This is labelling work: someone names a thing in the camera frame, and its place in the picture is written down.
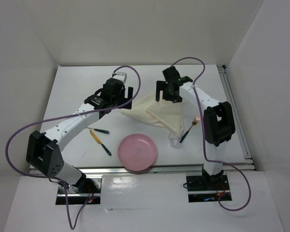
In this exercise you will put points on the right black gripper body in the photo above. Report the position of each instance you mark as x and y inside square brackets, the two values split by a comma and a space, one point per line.
[167, 95]

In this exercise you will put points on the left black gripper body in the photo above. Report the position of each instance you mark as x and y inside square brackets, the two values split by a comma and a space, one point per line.
[118, 100]

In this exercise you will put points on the cream cloth placemat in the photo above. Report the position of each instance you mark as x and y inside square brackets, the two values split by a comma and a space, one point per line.
[164, 114]

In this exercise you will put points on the gold spoon green handle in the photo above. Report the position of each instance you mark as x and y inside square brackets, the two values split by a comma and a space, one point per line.
[99, 130]

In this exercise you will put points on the pink plastic plate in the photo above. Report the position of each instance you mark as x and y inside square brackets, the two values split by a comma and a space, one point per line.
[137, 152]

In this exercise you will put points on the clear plastic cup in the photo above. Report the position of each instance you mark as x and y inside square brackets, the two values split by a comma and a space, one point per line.
[174, 139]

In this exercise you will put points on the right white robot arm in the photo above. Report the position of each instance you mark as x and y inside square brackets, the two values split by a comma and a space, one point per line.
[218, 124]

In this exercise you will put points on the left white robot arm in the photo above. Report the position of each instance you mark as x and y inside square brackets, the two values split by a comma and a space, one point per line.
[45, 148]

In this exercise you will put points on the gold fork green handle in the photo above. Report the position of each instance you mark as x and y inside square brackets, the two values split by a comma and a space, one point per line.
[194, 122]

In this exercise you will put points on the gold knife green handle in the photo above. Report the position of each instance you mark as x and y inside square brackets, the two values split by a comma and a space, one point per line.
[99, 142]

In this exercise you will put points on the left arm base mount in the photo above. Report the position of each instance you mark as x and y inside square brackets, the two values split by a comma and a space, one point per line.
[91, 195]

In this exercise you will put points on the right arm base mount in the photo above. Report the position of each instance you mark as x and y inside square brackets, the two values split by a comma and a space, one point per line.
[199, 191]

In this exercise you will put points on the aluminium rail frame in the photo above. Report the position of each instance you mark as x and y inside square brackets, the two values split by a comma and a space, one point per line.
[73, 84]

